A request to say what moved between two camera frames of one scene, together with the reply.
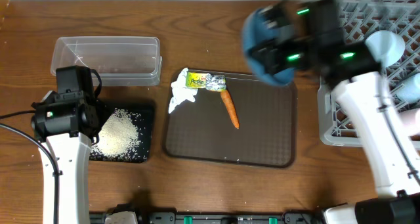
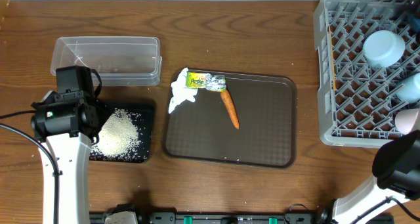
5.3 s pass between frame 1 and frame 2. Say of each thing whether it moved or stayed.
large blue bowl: moved
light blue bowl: stayed
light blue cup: stayed
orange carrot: stayed
